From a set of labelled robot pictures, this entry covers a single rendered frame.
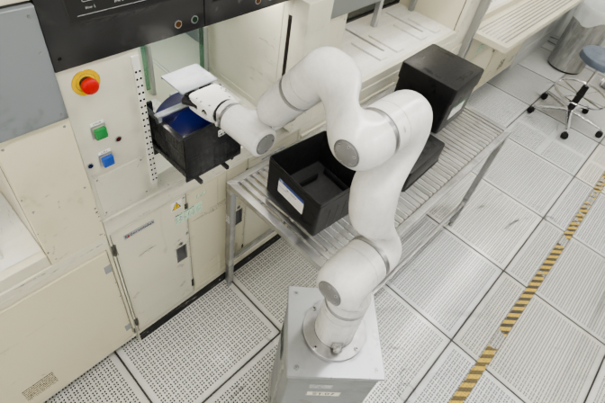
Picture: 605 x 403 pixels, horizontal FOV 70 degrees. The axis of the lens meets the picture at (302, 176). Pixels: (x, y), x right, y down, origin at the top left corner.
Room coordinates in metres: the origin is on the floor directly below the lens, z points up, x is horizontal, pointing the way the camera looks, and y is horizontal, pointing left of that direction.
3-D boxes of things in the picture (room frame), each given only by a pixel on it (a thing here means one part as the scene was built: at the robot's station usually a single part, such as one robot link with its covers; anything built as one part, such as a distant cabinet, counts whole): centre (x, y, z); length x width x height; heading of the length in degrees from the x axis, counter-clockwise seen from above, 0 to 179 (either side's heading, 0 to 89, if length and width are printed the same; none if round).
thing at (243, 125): (0.86, 0.16, 1.25); 0.13 x 0.09 x 0.08; 54
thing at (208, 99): (0.94, 0.27, 1.25); 0.11 x 0.10 x 0.07; 54
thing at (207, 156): (1.00, 0.36, 1.11); 0.24 x 0.20 x 0.32; 144
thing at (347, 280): (0.58, -0.16, 1.07); 0.19 x 0.12 x 0.24; 143
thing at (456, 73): (1.84, -0.54, 0.89); 0.29 x 0.29 x 0.25; 55
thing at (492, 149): (1.45, -0.35, 0.38); 1.30 x 0.60 x 0.76; 144
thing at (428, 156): (1.43, -0.37, 0.83); 0.29 x 0.29 x 0.13; 55
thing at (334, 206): (1.12, -0.06, 0.85); 0.28 x 0.28 x 0.17; 48
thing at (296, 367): (0.60, -0.18, 0.38); 0.28 x 0.28 x 0.76; 9
